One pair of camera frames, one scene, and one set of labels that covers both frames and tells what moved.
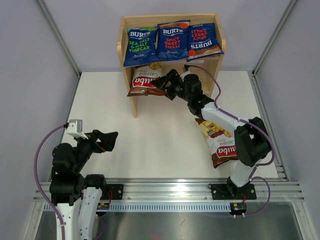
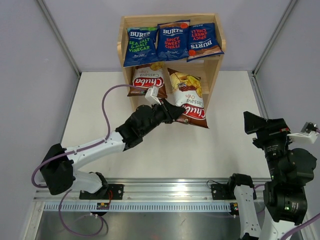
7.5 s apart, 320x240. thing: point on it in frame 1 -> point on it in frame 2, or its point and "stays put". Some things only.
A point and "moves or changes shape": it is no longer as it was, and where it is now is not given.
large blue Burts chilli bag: x=202 y=42 stays put
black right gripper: x=161 y=83 -> x=271 y=129
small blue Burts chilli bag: x=172 y=40 stays put
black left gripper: x=107 y=140 -> x=171 y=112
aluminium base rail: x=197 y=190 stays put
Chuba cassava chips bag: x=144 y=76 stays put
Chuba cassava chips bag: x=221 y=144 moves or changes shape
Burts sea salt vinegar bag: x=141 y=47 stays put
